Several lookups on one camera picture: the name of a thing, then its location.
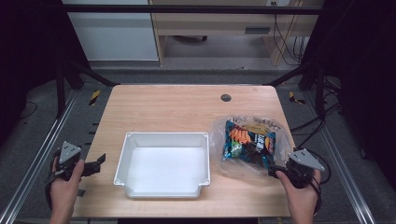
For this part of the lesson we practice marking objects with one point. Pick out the black horizontal frame bar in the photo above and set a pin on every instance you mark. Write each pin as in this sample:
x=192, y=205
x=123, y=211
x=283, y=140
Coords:
x=186, y=9

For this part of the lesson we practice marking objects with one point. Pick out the white cabinet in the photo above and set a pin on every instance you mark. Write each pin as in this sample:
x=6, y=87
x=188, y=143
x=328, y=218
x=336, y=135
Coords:
x=115, y=34

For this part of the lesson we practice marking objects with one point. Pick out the yellow snack packet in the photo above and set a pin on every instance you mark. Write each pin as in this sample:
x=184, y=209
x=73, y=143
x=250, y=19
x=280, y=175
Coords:
x=257, y=127

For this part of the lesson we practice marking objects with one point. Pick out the black diagonal frame strut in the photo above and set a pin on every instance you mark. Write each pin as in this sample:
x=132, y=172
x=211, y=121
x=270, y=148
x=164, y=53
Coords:
x=291, y=74
x=90, y=74

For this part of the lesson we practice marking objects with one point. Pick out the person's right hand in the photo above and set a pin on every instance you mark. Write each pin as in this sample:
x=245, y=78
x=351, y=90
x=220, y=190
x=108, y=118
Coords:
x=299, y=199

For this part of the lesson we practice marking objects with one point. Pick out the person's left hand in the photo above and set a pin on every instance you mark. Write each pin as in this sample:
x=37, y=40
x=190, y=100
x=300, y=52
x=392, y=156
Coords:
x=64, y=191

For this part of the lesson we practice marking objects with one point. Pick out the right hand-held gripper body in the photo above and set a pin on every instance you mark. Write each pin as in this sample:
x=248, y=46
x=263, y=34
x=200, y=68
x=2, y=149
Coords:
x=303, y=160

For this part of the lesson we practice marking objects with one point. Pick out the yellow black floor tape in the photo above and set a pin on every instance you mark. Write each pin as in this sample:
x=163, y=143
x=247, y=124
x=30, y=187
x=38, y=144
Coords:
x=94, y=97
x=294, y=98

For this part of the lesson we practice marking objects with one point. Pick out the aluminium floor rail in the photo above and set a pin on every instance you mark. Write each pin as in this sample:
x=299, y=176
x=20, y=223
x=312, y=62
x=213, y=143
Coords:
x=40, y=149
x=339, y=155

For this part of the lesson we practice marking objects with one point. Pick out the black vertical frame post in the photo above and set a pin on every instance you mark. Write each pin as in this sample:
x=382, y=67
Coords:
x=60, y=93
x=320, y=93

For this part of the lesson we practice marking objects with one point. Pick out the blue snack packet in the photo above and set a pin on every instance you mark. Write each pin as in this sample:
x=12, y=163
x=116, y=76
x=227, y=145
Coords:
x=249, y=146

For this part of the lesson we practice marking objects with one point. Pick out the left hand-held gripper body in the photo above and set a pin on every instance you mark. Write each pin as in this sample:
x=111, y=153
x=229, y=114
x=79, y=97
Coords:
x=69, y=152

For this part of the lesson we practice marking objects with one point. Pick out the black tape piece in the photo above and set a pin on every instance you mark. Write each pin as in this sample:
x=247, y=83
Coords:
x=81, y=193

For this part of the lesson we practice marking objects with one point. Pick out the clear plastic bag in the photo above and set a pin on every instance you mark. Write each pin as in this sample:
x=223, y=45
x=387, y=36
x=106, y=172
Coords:
x=219, y=137

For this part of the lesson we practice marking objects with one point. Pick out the white plastic bin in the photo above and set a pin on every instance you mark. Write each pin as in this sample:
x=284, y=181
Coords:
x=163, y=169

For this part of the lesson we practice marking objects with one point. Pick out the black curtain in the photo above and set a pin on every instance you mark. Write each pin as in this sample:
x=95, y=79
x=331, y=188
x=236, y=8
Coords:
x=28, y=56
x=364, y=77

